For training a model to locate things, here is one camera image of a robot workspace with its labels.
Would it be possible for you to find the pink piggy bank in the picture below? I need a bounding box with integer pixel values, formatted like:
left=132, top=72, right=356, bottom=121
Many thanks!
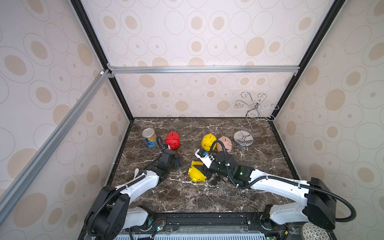
left=217, top=136, right=233, bottom=153

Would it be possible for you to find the yellow piggy bank back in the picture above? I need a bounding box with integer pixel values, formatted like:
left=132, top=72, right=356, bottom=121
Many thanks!
left=188, top=161, right=207, bottom=183

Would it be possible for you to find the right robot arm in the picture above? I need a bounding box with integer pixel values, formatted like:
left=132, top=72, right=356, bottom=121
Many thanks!
left=195, top=149, right=357, bottom=231

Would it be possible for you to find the horizontal aluminium rail back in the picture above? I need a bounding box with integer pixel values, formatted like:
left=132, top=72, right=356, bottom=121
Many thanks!
left=110, top=65, right=300, bottom=75

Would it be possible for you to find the blue labelled tin can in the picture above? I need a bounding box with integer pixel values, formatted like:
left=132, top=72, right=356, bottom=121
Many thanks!
left=142, top=128, right=157, bottom=148

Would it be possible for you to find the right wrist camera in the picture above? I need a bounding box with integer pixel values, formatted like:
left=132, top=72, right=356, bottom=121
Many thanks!
left=195, top=149, right=214, bottom=169

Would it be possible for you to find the yellow piggy bank front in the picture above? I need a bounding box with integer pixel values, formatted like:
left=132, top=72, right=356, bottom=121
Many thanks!
left=202, top=134, right=217, bottom=151

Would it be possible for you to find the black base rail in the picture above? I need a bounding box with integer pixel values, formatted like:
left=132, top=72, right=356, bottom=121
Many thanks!
left=77, top=211, right=337, bottom=240

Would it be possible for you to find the diagonal aluminium rail left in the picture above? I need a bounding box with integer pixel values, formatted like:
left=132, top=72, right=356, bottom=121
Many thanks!
left=1, top=69, right=111, bottom=224

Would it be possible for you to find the yellow piggy bank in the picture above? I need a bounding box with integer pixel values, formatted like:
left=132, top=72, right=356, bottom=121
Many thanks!
left=188, top=161, right=207, bottom=183
left=202, top=134, right=217, bottom=151

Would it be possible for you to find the perforated metal mesh dome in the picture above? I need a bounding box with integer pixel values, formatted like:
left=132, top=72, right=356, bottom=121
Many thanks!
left=301, top=223, right=330, bottom=240

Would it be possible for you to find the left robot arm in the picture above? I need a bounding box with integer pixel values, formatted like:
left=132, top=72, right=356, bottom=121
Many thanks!
left=85, top=137, right=182, bottom=240

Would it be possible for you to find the chrome wire hook stand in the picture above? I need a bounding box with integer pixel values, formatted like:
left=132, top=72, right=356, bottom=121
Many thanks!
left=234, top=91, right=280, bottom=147

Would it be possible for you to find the red piggy bank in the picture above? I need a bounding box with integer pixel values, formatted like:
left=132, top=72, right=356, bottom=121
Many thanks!
left=166, top=132, right=181, bottom=150

